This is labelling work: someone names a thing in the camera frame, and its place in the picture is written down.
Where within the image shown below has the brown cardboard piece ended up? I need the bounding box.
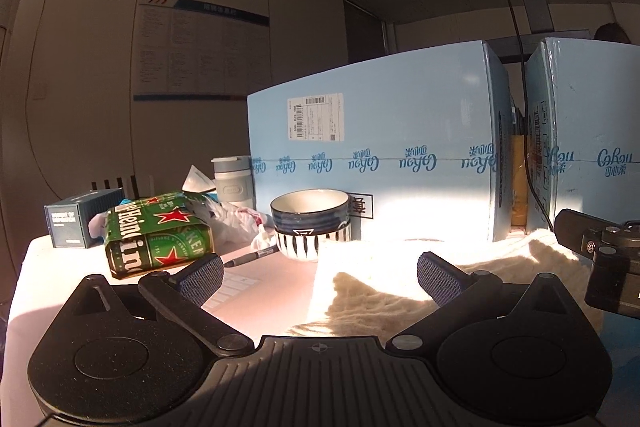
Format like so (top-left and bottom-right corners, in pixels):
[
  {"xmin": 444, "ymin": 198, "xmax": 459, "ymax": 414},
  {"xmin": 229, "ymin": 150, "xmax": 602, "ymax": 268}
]
[{"xmin": 509, "ymin": 134, "xmax": 530, "ymax": 228}]

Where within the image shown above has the crumpled white plastic bag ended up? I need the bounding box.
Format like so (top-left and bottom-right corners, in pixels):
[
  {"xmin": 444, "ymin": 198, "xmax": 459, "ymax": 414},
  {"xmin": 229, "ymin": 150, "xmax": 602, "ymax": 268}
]
[{"xmin": 182, "ymin": 164, "xmax": 276, "ymax": 253}]

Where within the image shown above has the dark door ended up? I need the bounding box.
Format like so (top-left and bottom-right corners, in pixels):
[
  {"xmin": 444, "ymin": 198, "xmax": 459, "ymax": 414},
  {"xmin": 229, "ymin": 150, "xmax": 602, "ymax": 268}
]
[{"xmin": 344, "ymin": 0, "xmax": 387, "ymax": 64}]

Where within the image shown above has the beige towel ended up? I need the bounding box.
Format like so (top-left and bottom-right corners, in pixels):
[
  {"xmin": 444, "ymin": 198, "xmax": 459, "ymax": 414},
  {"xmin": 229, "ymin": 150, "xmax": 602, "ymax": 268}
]
[{"xmin": 287, "ymin": 227, "xmax": 606, "ymax": 338}]

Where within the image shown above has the small dark blue box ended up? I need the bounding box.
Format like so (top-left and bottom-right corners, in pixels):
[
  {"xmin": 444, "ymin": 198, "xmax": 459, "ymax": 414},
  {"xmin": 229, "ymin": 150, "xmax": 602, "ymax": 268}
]
[{"xmin": 44, "ymin": 188, "xmax": 126, "ymax": 249}]

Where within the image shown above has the striped ceramic bowl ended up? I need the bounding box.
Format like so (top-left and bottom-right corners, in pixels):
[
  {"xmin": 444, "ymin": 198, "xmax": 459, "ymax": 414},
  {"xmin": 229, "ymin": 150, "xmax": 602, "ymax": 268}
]
[{"xmin": 275, "ymin": 219, "xmax": 353, "ymax": 263}]

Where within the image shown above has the grey power adapter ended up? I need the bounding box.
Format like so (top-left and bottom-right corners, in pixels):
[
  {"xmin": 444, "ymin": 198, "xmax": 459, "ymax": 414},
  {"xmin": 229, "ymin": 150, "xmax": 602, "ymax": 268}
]
[{"xmin": 522, "ymin": 0, "xmax": 556, "ymax": 32}]

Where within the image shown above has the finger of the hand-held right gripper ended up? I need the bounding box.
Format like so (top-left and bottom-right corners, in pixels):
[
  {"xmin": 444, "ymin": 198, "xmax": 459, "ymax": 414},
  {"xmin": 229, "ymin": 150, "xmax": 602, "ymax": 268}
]
[{"xmin": 554, "ymin": 208, "xmax": 626, "ymax": 260}]

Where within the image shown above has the large wall chart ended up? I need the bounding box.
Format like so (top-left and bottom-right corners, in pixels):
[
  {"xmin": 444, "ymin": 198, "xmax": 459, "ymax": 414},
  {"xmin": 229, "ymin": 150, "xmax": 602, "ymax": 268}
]
[{"xmin": 132, "ymin": 0, "xmax": 271, "ymax": 102}]

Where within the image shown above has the white and grey tumbler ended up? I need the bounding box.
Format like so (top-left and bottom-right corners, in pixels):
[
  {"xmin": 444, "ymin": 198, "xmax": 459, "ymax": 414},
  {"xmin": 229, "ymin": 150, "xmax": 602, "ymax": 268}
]
[{"xmin": 211, "ymin": 155, "xmax": 257, "ymax": 211}]

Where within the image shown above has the black cable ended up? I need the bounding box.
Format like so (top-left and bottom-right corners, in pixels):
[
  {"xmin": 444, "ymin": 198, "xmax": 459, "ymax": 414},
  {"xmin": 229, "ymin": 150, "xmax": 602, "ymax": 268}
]
[{"xmin": 506, "ymin": 0, "xmax": 556, "ymax": 233}]

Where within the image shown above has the dark chair back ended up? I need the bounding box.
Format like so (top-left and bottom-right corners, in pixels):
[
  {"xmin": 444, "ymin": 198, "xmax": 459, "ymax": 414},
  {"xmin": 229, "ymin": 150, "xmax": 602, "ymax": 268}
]
[{"xmin": 90, "ymin": 176, "xmax": 156, "ymax": 202}]

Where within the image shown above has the white printed paper sheet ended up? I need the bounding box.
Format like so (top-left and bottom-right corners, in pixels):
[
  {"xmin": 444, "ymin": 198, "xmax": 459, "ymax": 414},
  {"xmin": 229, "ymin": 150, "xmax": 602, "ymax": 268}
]
[{"xmin": 200, "ymin": 272, "xmax": 256, "ymax": 313}]

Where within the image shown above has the black marker pen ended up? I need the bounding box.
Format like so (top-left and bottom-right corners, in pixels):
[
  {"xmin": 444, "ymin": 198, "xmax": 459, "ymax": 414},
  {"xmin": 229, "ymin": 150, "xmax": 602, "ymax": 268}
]
[{"xmin": 223, "ymin": 246, "xmax": 280, "ymax": 268}]

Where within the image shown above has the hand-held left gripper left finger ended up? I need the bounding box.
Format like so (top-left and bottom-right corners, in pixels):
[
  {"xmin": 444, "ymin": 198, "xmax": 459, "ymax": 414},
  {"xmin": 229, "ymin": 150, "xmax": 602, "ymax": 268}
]
[{"xmin": 60, "ymin": 253, "xmax": 255, "ymax": 358}]

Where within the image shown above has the large light blue carton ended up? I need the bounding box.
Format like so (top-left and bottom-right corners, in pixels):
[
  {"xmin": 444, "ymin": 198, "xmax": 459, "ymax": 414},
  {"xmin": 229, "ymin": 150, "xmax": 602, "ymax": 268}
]
[{"xmin": 246, "ymin": 39, "xmax": 515, "ymax": 244}]

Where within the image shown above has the blue rimmed ceramic bowl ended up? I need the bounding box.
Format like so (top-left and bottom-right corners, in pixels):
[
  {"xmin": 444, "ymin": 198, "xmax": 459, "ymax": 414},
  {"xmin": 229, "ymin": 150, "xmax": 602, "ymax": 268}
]
[{"xmin": 270, "ymin": 189, "xmax": 351, "ymax": 235}]

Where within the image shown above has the green beer can pack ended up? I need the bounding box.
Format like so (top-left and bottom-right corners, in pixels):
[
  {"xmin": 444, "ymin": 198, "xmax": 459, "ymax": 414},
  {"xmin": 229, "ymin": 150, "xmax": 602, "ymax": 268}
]
[{"xmin": 102, "ymin": 192, "xmax": 215, "ymax": 280}]

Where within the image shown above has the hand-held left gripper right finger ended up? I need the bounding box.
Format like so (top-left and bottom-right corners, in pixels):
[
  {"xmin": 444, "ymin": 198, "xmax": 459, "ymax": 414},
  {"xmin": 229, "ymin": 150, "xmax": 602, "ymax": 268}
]
[{"xmin": 387, "ymin": 252, "xmax": 598, "ymax": 353}]

